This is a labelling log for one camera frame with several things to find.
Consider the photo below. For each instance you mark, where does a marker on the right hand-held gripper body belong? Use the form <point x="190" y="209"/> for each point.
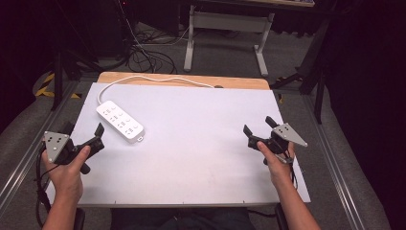
<point x="287" y="134"/>

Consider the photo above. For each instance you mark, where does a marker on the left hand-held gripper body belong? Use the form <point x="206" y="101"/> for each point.
<point x="57" y="143"/>

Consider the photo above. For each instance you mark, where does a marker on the white power strip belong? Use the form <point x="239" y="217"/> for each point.
<point x="120" y="122"/>

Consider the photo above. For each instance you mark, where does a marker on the person's right hand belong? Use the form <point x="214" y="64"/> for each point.
<point x="279" y="171"/>

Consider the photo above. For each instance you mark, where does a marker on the person's left hand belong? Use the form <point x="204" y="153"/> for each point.
<point x="67" y="182"/>

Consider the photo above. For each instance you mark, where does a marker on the yellow black floor tape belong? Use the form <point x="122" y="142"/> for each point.
<point x="46" y="87"/>

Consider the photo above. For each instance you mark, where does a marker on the black metal stand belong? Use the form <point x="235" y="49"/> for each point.
<point x="58" y="80"/>
<point x="314" y="73"/>

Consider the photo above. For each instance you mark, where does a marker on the white board sheet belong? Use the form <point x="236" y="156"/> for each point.
<point x="191" y="134"/>

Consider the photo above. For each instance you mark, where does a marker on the aluminium floor rail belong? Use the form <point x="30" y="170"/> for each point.
<point x="338" y="172"/>
<point x="28" y="156"/>

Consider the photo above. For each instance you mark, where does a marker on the white metal table frame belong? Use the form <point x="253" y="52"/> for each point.
<point x="228" y="21"/>

